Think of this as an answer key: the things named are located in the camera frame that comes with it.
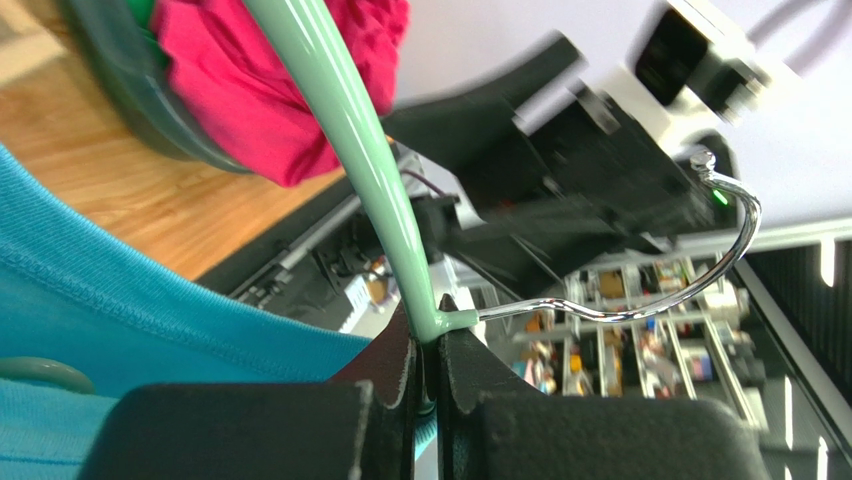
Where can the light blue t shirt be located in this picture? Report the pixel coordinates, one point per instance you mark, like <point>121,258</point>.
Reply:
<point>187,383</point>

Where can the clear blue plastic tub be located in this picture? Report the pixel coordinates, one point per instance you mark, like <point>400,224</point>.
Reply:
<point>137,87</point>

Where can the magenta t shirt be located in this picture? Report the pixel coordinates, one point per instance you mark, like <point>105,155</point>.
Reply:
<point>232,81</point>

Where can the sage green hanger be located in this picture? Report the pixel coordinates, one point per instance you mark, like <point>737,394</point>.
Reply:
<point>359,153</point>

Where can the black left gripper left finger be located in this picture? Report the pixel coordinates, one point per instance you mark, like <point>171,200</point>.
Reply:
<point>359,424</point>

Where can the green t shirt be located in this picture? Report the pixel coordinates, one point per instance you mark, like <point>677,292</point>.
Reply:
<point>142,11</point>

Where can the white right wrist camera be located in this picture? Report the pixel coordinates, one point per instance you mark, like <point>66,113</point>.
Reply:
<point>693,70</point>

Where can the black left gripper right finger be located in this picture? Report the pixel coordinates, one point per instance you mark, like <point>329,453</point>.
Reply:
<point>494,425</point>

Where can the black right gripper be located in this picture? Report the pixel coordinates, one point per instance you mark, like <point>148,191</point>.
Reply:
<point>589,181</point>

